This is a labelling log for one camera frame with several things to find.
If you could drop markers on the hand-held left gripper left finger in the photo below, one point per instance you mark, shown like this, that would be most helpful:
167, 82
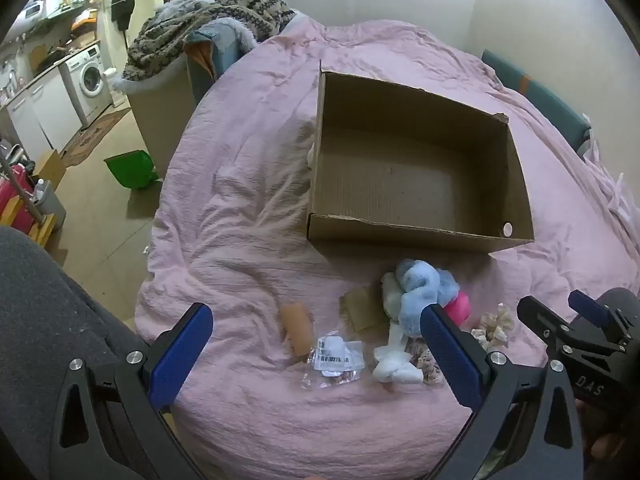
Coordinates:
180, 355

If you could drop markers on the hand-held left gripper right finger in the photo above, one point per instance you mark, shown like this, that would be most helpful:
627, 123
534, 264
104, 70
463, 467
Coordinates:
450, 355

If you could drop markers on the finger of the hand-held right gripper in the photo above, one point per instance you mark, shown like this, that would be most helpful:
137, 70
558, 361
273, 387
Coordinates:
592, 312
545, 330

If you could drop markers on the pink plush heart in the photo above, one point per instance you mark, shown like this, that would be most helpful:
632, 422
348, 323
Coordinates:
459, 307

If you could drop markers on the beige ruffled scrunchie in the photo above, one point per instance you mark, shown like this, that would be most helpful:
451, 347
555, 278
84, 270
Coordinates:
495, 327

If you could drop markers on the white sock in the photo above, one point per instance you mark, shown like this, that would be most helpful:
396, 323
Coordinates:
395, 365

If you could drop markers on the light blue plush toy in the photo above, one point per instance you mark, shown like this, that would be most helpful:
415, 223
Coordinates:
415, 295

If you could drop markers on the clear plastic packet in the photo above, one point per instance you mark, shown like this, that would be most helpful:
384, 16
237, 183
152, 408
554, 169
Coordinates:
335, 360

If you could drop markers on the tan soft tube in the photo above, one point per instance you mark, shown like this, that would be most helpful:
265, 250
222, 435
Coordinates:
297, 330

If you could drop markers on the brown cardboard box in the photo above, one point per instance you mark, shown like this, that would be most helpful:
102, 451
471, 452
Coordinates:
400, 180

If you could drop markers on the person's right hand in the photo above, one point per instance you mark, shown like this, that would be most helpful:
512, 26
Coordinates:
602, 437

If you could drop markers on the flat cardboard piece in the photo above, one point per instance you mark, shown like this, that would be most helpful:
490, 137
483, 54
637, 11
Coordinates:
362, 310

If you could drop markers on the white crumpled sheet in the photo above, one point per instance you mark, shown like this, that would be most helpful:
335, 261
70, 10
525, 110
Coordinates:
615, 195

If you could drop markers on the person's grey trouser leg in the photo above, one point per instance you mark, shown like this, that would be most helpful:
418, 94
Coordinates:
45, 320

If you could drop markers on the pink bed cover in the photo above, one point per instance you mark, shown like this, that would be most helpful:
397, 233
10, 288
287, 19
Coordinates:
240, 210

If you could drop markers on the yellow wooden chair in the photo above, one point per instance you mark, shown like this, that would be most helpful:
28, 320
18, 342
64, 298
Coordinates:
40, 227

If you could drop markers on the green dustpan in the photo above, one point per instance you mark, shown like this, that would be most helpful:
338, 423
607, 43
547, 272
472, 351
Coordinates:
130, 170

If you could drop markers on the grey bin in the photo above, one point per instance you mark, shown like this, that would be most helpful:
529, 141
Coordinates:
50, 207

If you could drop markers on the teal padded headboard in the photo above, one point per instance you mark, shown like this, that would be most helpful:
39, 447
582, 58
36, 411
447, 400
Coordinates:
540, 95

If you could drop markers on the small cardboard floor box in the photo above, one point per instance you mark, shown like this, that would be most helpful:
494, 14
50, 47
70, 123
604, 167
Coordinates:
50, 170

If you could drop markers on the pink suitcase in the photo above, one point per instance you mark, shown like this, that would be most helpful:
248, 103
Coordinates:
12, 195

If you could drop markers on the patterned floor rug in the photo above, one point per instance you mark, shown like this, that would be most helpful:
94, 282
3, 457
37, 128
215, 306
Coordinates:
95, 137

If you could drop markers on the small white cloth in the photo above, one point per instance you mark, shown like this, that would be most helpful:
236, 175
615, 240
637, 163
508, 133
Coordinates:
311, 156

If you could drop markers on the beige laundry basket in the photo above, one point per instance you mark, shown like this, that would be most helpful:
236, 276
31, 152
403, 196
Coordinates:
160, 110

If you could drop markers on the white kitchen cabinets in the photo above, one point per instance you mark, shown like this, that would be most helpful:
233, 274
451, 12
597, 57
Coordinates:
45, 110

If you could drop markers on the white washing machine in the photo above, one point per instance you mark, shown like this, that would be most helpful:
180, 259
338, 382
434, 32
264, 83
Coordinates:
90, 80

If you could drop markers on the teal cushion cover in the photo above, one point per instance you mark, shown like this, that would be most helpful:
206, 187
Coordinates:
220, 55

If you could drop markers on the brown knitted blanket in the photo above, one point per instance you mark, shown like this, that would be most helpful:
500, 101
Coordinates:
200, 20

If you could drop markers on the black hanging garment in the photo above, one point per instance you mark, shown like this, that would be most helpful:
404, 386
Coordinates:
124, 5

